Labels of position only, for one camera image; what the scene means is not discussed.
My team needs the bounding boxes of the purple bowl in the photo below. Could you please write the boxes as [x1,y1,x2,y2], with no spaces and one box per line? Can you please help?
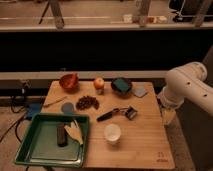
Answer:
[111,77,132,96]

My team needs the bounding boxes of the orange bowl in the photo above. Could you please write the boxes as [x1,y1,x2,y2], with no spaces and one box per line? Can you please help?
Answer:
[59,73,78,90]

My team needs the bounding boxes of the bunch of dark grapes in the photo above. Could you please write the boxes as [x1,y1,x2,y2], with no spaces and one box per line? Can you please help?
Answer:
[76,96,99,110]

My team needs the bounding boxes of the dark rectangular block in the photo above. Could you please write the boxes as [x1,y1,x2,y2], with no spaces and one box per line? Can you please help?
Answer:
[57,123,67,147]

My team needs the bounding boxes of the wooden cutting board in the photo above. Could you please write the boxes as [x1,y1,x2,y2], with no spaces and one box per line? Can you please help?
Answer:
[42,81,175,169]

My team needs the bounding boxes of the black cables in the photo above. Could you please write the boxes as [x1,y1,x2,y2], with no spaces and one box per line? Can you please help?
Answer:
[0,87,31,144]

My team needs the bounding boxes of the wooden stick utensil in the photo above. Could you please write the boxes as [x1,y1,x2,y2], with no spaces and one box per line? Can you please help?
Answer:
[43,96,67,108]

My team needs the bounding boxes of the apple on small stand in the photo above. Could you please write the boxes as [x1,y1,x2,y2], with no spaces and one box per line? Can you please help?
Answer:
[93,77,105,94]

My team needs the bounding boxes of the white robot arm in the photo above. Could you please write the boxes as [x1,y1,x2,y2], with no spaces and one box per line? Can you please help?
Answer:
[157,62,213,125]

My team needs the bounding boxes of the green plastic tray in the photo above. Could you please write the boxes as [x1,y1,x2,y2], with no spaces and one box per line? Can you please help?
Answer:
[14,113,90,168]

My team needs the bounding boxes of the blue box on floor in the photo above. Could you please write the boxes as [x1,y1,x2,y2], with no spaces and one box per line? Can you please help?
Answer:
[26,103,42,120]

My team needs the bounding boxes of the black handled peeler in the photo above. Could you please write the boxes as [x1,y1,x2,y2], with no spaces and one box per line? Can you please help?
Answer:
[97,106,137,122]

